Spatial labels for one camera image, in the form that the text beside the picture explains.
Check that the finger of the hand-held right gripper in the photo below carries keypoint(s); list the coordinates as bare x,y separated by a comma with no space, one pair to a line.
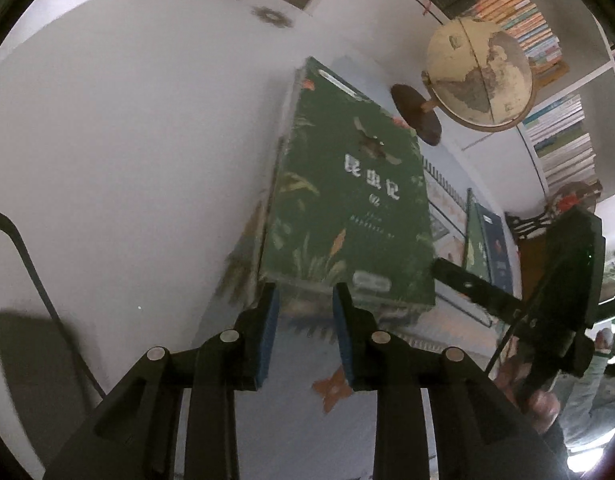
467,282

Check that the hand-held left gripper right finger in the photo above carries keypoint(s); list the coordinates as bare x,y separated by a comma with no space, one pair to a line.
343,335

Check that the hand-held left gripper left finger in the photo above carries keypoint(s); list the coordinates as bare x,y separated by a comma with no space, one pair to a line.
270,330

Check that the stack of assorted books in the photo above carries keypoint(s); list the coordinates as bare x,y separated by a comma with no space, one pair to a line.
307,310

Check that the teal green orange flower book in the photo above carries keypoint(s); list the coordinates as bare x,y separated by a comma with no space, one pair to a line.
475,240

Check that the navy blue book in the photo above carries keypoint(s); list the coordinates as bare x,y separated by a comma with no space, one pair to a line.
500,250

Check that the dark green leafy book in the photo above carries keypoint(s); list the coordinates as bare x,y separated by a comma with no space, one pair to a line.
347,200

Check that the person's right forearm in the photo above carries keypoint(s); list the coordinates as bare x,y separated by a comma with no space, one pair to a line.
582,395

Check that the row of pale spined books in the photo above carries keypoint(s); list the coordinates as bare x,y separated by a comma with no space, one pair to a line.
562,140

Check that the row of orange spined books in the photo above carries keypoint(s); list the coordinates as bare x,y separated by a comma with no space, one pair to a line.
532,30

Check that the person's right hand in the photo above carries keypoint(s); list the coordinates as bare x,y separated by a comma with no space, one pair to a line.
540,405

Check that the brown wooden cabinet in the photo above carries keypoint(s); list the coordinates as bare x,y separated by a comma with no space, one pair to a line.
530,265

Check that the round embroidered flower fan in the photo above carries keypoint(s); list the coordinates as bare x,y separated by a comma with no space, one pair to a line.
570,200

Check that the antique beige desk globe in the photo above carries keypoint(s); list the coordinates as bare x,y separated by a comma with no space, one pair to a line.
477,70

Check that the white bookshelf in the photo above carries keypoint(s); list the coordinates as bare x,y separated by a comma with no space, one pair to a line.
367,20

